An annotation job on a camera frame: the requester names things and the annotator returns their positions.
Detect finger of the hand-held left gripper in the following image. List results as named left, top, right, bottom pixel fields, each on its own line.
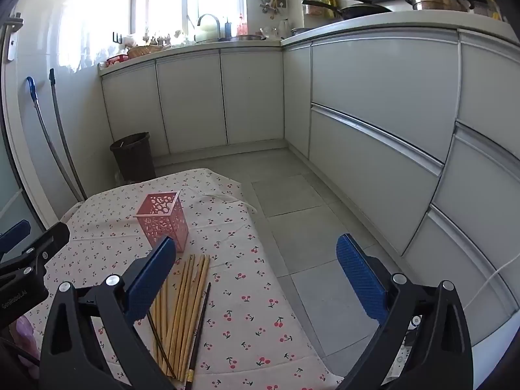
left=0, top=219, right=32, bottom=259
left=0, top=223, right=71, bottom=283

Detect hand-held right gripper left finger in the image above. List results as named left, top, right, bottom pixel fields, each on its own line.
left=38, top=235, right=177, bottom=390

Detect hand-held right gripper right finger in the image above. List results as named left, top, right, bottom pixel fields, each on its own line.
left=336, top=233, right=474, bottom=390

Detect bundle of wooden chopsticks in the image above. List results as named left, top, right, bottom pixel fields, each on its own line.
left=149, top=254, right=211, bottom=376

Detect pink perforated utensil holder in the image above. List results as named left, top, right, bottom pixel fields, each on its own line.
left=134, top=190, right=190, bottom=253

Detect black chopstick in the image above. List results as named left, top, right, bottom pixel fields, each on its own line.
left=146, top=313, right=177, bottom=379
left=186, top=282, right=212, bottom=383

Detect person's left hand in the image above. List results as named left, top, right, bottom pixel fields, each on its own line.
left=14, top=316, right=38, bottom=372

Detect white power strip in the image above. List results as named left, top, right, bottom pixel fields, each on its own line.
left=388, top=313, right=425, bottom=384

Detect cherry print tablecloth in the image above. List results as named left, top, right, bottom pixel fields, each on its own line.
left=24, top=168, right=346, bottom=390

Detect dark brown trash bin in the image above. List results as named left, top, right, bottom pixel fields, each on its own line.
left=110, top=132, right=157, bottom=183

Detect white kitchen base cabinets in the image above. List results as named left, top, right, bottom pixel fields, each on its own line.
left=281, top=26, right=520, bottom=348
left=99, top=45, right=286, bottom=158

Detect wicker basket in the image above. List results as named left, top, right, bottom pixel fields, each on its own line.
left=127, top=45, right=164, bottom=59

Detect pale green kettle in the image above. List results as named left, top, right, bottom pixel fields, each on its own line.
left=194, top=13, right=222, bottom=44

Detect black wok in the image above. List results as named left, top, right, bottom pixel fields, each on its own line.
left=340, top=0, right=394, bottom=21

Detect yellow food packets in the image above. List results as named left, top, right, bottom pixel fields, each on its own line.
left=322, top=0, right=343, bottom=20

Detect water heater pipes and valves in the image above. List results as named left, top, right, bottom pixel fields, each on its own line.
left=259, top=0, right=287, bottom=20

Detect black handled mop pole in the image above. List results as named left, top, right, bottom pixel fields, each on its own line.
left=48, top=68, right=89, bottom=202

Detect blue handled mop pole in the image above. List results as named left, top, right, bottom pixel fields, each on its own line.
left=25, top=76, right=84, bottom=204

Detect white cable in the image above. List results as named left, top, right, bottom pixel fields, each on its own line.
left=462, top=241, right=520, bottom=311

